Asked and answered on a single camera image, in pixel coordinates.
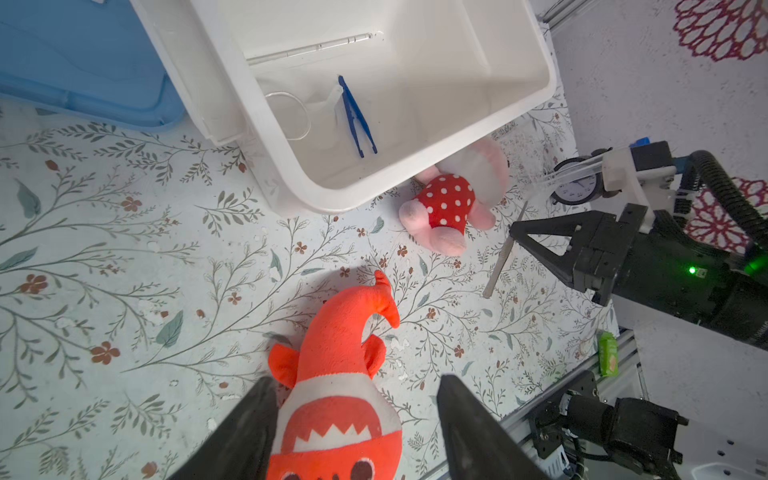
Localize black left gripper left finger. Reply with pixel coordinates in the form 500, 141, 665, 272
170, 377, 278, 480

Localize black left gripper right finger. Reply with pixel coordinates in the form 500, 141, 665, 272
437, 375, 547, 480

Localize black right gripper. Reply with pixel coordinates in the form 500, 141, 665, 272
509, 150, 767, 349

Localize blue plastic tweezers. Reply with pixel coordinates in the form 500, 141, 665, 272
338, 75, 378, 158

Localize white plastic storage bin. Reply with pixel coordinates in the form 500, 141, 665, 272
133, 1, 557, 216

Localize clear glass stirring rod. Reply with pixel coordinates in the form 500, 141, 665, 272
246, 33, 377, 66

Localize metal tweezers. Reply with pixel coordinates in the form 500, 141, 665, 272
482, 234, 516, 299

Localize orange plush fish toy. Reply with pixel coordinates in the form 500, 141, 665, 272
266, 271, 403, 479

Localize green snack packet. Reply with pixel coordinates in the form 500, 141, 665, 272
598, 331, 619, 378

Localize pink plush pig toy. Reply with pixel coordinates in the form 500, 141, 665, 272
398, 137, 509, 257

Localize blue plastic lid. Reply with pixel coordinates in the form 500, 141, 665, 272
1, 1, 186, 132

